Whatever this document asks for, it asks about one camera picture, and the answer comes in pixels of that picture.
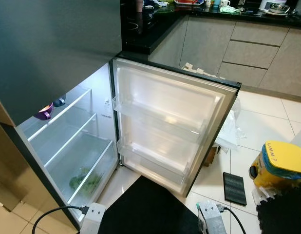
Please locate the silver fridge door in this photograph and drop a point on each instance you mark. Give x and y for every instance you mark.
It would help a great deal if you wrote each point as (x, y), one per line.
(165, 112)

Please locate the clear fridge door bin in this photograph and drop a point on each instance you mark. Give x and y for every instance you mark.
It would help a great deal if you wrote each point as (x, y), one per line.
(160, 122)
(155, 165)

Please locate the glass fridge shelf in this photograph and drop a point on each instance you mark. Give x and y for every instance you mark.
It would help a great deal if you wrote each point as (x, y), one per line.
(67, 100)
(77, 161)
(70, 134)

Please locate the silver grey fridge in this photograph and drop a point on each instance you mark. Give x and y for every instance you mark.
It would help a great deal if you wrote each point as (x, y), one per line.
(53, 44)

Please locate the yellow and blue bin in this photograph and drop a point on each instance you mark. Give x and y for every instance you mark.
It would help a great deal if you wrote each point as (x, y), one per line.
(282, 161)

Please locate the grey kitchen cabinet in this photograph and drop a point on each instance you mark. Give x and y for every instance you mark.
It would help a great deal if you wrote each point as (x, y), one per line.
(267, 58)

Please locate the crumpled clear plastic wrap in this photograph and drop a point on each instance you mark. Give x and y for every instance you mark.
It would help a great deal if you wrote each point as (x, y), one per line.
(228, 134)

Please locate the black foam puzzle mat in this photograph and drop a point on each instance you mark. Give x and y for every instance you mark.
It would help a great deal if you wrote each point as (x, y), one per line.
(284, 214)

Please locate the black ribbed slab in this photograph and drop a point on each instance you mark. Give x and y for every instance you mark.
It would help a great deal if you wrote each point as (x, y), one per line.
(235, 189)

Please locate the brown cardboard box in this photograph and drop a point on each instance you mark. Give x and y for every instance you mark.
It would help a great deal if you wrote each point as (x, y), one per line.
(211, 157)

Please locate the white kitchen appliance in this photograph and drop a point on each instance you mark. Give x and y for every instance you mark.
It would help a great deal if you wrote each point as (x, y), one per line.
(274, 7)

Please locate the cardboard packing tray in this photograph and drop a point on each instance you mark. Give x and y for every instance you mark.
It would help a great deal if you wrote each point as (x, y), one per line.
(199, 70)

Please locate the light green cloth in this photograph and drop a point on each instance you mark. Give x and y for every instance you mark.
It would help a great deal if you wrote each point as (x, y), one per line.
(228, 9)

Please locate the white mug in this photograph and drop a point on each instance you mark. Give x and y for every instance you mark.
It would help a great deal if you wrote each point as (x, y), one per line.
(224, 3)

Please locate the red tray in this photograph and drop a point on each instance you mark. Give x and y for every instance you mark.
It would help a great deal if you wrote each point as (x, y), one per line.
(187, 2)

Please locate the black kitchen countertop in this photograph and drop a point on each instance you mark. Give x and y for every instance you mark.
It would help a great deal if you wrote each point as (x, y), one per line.
(150, 39)

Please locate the black floor mat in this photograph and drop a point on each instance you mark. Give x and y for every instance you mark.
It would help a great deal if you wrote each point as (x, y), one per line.
(145, 209)

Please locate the pink bottle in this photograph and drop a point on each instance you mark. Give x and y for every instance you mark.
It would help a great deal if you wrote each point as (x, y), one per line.
(139, 6)

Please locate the green leafy vegetables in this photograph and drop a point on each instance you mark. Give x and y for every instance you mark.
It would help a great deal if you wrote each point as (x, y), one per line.
(84, 180)

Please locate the dark blue bowl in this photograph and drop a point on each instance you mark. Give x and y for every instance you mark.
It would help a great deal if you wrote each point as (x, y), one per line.
(59, 102)

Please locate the purple bowl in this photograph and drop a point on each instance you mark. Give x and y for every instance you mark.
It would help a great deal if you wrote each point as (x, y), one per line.
(43, 114)

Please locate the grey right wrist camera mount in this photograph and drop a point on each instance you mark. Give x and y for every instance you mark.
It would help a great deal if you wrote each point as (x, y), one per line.
(211, 219)

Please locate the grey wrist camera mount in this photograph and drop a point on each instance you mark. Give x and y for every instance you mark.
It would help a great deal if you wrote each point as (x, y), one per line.
(92, 219)
(211, 219)

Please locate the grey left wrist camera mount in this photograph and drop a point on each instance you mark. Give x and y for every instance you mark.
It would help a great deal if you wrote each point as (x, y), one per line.
(92, 219)

